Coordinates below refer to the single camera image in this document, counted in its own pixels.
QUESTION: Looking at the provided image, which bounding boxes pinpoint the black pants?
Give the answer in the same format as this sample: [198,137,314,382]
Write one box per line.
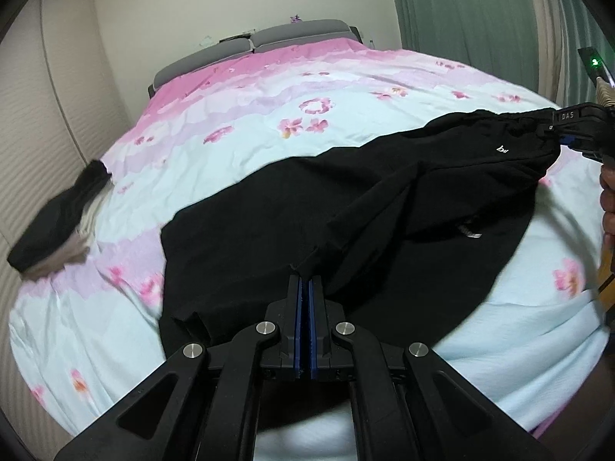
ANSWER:
[160,108,563,361]

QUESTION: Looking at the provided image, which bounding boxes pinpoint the green curtain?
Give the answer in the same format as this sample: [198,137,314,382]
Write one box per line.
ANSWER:
[386,0,615,106]

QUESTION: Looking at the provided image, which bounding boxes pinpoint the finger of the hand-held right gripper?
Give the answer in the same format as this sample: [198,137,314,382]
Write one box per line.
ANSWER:
[543,107,615,135]
[558,132,615,165]

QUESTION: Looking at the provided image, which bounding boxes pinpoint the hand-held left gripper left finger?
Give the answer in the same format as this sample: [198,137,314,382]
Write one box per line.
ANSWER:
[55,274,306,461]

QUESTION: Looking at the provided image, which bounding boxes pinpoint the person's right hand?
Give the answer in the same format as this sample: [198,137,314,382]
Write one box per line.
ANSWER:
[599,162,615,270]

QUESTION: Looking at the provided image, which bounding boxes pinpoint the grey upholstered headboard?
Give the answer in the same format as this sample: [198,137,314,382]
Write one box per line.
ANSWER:
[148,19,367,99]

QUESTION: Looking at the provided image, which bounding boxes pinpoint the pile of folded clothes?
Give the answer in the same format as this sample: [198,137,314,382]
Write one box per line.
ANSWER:
[7,160,113,272]

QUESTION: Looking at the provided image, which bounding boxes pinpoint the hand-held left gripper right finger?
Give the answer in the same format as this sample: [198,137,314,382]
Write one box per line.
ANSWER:
[310,276,553,461]

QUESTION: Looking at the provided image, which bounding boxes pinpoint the white slatted wardrobe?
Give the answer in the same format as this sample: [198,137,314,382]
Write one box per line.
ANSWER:
[0,0,133,294]

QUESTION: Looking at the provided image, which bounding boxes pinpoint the pink floral bed cover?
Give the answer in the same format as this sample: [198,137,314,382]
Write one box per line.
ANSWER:
[8,38,613,461]

